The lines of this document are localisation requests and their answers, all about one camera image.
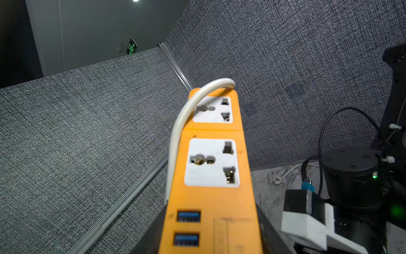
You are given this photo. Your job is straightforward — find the green exit sign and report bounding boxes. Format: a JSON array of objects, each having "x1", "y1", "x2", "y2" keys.
[{"x1": 126, "y1": 38, "x2": 138, "y2": 55}]

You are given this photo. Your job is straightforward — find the white power cord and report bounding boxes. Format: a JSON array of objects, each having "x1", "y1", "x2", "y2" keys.
[{"x1": 164, "y1": 78, "x2": 236, "y2": 204}]

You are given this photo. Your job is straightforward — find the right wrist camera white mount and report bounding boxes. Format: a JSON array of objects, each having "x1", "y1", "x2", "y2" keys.
[{"x1": 281, "y1": 189, "x2": 368, "y2": 254}]

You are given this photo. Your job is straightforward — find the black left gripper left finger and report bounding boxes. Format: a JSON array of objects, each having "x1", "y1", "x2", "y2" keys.
[{"x1": 130, "y1": 205, "x2": 167, "y2": 254}]

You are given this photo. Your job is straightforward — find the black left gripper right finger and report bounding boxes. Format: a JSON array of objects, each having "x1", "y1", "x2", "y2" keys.
[{"x1": 256, "y1": 204, "x2": 292, "y2": 254}]

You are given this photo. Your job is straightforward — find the orange power strip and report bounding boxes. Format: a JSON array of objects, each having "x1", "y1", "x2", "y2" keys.
[{"x1": 159, "y1": 88, "x2": 263, "y2": 254}]

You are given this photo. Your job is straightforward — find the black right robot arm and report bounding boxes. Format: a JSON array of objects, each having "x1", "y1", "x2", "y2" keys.
[{"x1": 281, "y1": 43, "x2": 406, "y2": 254}]

